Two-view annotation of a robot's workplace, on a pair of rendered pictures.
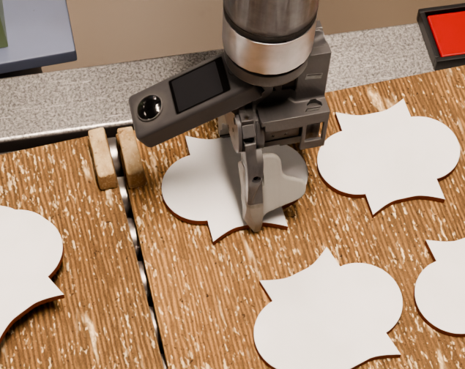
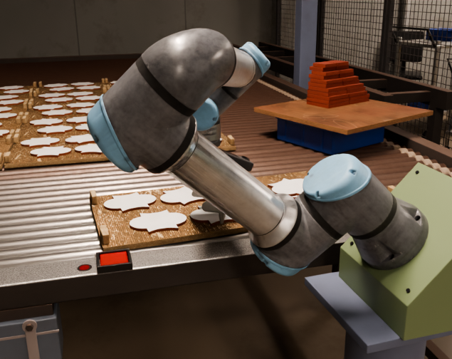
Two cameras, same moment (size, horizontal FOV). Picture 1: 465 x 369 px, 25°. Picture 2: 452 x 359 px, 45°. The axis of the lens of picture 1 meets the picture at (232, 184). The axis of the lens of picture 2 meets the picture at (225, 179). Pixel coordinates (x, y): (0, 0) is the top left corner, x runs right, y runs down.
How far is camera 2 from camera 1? 1.91 m
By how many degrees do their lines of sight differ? 103
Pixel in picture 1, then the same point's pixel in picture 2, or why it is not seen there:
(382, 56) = (152, 257)
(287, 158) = (198, 216)
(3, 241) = (292, 189)
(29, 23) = (333, 284)
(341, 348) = (181, 191)
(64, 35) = (313, 281)
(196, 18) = not seen: outside the picture
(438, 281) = (147, 200)
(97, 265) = not seen: hidden behind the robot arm
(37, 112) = not seen: hidden behind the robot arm
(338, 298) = (181, 196)
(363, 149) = (168, 220)
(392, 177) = (158, 216)
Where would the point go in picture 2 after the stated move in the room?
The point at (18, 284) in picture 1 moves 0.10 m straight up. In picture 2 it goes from (282, 184) to (283, 150)
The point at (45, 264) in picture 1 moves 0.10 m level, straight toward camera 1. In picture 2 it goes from (276, 187) to (259, 177)
